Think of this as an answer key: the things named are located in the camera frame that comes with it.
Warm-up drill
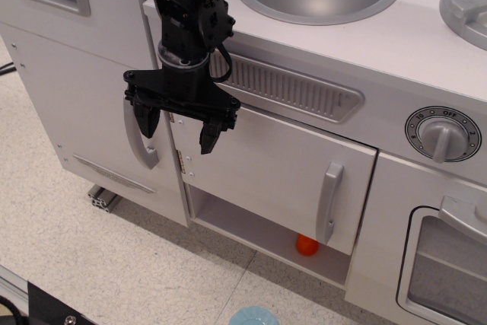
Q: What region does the grey oven door handle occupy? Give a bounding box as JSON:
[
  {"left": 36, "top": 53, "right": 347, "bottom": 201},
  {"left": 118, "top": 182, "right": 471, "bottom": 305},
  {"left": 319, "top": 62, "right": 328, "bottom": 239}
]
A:
[{"left": 438, "top": 196, "right": 486, "bottom": 243}]

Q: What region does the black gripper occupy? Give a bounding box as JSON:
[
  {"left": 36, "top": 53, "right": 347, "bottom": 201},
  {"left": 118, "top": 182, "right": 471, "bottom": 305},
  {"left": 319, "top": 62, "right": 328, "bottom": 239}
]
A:
[{"left": 123, "top": 62, "right": 240, "bottom": 155}]

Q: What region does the orange toy object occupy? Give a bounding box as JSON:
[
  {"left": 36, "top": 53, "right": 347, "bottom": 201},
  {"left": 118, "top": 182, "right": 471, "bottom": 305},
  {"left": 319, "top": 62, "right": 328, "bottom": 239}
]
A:
[{"left": 295, "top": 234, "right": 319, "bottom": 256}]

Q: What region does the grey fridge door handle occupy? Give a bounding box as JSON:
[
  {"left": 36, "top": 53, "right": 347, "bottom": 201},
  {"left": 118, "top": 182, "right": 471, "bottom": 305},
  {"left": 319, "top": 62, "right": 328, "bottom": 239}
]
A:
[{"left": 123, "top": 100, "right": 159, "bottom": 170}]

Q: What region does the grey timer knob dial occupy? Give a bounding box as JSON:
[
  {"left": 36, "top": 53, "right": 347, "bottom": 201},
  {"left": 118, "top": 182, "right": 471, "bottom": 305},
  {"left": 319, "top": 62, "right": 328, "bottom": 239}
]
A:
[{"left": 405, "top": 106, "right": 482, "bottom": 164}]

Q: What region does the grey vent grille panel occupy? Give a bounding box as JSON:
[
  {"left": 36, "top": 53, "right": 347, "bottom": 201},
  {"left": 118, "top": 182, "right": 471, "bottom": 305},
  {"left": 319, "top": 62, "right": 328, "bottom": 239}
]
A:
[{"left": 224, "top": 54, "right": 364, "bottom": 123}]

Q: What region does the grey cabinet door handle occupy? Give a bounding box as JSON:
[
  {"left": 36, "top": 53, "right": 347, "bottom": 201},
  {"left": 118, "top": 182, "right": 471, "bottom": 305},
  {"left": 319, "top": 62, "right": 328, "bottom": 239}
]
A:
[{"left": 315, "top": 162, "right": 344, "bottom": 244}]

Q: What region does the white toy fridge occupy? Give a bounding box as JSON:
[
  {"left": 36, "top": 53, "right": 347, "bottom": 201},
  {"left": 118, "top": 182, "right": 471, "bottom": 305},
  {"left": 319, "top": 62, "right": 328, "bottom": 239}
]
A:
[{"left": 1, "top": 0, "right": 189, "bottom": 225}]

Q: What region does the aluminium extrusion rail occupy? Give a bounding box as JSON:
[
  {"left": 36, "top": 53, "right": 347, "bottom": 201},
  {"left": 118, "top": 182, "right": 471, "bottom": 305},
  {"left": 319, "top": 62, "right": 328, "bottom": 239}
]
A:
[{"left": 88, "top": 185, "right": 122, "bottom": 213}]

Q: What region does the white cabinet door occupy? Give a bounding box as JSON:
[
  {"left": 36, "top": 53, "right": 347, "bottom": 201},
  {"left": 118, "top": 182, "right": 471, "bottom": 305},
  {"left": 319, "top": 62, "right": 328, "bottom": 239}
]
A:
[{"left": 170, "top": 108, "right": 377, "bottom": 254}]

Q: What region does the white oven door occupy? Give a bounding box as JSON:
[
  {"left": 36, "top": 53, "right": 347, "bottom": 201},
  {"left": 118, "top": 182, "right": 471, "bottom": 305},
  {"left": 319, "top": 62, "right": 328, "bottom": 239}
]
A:
[{"left": 396, "top": 207, "right": 486, "bottom": 324}]

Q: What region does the white toy kitchen body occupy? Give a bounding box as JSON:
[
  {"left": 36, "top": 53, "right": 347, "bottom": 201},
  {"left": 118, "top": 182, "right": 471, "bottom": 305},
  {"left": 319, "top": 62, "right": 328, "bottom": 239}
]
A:
[{"left": 173, "top": 0, "right": 486, "bottom": 324}]

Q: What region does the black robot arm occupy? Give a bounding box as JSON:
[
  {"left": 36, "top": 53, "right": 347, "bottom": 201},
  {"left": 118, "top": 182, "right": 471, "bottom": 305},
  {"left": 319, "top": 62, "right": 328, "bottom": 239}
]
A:
[{"left": 123, "top": 0, "right": 240, "bottom": 155}]

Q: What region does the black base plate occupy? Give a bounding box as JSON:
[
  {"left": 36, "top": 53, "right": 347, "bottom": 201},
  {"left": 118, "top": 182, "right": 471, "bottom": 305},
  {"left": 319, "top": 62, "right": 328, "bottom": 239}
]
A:
[{"left": 27, "top": 282, "right": 95, "bottom": 325}]

